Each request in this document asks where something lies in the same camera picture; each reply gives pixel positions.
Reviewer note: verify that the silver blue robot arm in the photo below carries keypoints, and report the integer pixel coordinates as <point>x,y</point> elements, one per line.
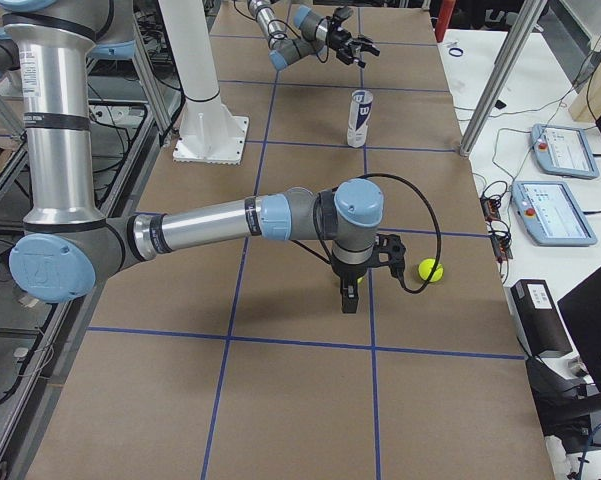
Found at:
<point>290,35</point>
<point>69,245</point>

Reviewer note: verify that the near blue teach pendant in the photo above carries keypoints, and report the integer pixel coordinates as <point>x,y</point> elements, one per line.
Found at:
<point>551,215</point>

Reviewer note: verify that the white pedestal column base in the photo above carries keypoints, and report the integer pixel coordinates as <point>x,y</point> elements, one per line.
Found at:
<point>208,132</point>

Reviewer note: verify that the brown paper table cover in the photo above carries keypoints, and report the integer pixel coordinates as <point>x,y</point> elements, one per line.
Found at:
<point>235,361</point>

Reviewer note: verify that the red cylinder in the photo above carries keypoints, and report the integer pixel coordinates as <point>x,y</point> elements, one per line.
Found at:
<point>445,14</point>

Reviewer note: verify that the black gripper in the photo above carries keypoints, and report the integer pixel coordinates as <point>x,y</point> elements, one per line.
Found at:
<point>339,35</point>
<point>347,270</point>

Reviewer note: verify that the aluminium frame post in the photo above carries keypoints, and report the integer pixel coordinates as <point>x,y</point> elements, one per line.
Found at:
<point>506,59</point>

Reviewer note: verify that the blue teach pendant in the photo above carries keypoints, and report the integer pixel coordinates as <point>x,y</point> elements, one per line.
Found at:
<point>563,151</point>
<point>551,215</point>

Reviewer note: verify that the clear tennis ball can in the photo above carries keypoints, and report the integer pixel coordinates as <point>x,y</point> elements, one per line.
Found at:
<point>359,112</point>

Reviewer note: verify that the far blue teach pendant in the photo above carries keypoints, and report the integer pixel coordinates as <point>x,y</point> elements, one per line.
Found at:
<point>563,151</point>

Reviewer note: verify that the black computer monitor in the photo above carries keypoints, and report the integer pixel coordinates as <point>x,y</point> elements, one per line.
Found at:
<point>581,312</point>

